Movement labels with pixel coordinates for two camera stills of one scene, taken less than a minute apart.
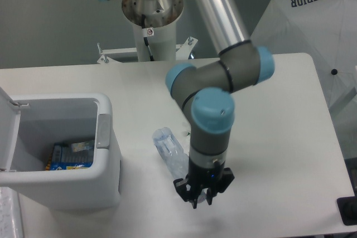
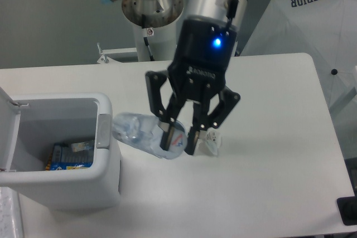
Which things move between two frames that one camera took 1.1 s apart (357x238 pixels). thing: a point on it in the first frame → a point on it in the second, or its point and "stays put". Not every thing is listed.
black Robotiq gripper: (198, 178) → (197, 72)
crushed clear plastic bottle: (174, 157) → (144, 130)
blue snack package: (73, 155) stays put
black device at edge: (347, 207) stays put
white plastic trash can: (30, 125) stays put
